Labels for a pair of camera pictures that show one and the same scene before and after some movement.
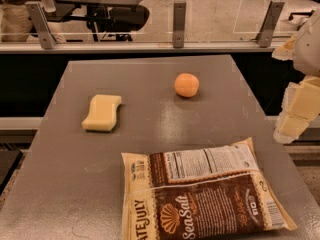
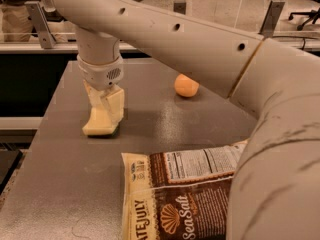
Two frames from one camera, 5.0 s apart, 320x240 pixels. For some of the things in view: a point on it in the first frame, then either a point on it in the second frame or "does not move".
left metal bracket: x=41 y=24 does not move
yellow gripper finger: x=285 y=52 to x=94 y=95
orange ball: x=186 y=85 does not move
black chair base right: x=300 y=13 does not move
